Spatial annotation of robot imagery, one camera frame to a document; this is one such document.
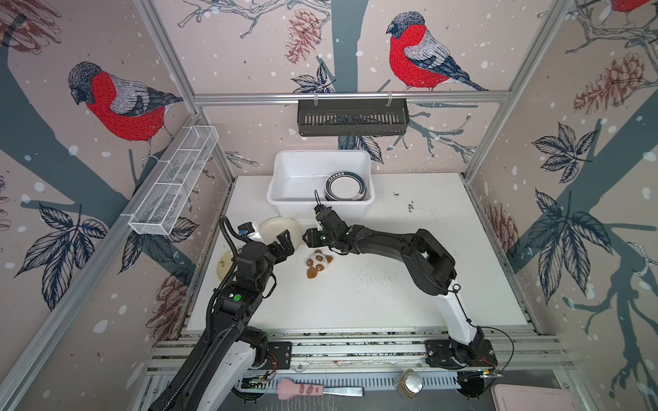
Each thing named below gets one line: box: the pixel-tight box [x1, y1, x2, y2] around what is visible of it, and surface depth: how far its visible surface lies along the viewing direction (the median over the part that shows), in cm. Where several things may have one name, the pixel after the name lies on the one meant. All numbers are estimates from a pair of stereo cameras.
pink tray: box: [490, 383, 582, 411], surface depth 67 cm
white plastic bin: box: [266, 149, 376, 219], surface depth 115 cm
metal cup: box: [395, 368, 425, 399], surface depth 61 cm
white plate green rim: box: [323, 171, 367, 202], surface depth 113 cm
